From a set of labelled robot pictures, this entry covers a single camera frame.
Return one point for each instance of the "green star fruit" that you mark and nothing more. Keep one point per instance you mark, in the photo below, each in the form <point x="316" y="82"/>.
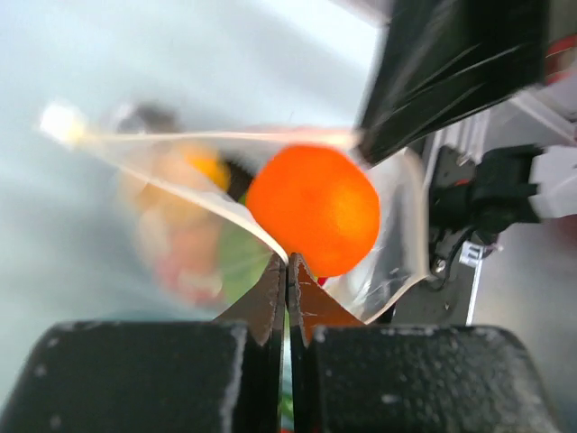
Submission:
<point x="240" y="259"/>

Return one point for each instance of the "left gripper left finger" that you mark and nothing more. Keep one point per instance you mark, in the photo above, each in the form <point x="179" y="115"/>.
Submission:
<point x="222" y="375"/>

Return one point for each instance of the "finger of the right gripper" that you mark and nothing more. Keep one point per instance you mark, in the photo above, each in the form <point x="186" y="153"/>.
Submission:
<point x="444" y="61"/>

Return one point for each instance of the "orange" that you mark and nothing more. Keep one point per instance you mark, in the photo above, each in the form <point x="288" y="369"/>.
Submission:
<point x="317" y="202"/>

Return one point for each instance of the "grey toy fish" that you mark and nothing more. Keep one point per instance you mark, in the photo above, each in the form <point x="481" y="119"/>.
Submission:
<point x="152" y="118"/>

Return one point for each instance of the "red apple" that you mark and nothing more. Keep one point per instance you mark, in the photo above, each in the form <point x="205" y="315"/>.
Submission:
<point x="190" y="268"/>

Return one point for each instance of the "clear zip top bag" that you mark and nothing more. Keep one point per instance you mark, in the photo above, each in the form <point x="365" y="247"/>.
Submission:
<point x="161" y="193"/>

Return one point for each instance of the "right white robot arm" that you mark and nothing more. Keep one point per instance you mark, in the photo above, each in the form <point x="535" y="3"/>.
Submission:
<point x="445" y="61"/>

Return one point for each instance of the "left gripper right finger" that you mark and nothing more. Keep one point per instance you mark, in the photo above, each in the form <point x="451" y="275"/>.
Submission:
<point x="352" y="377"/>

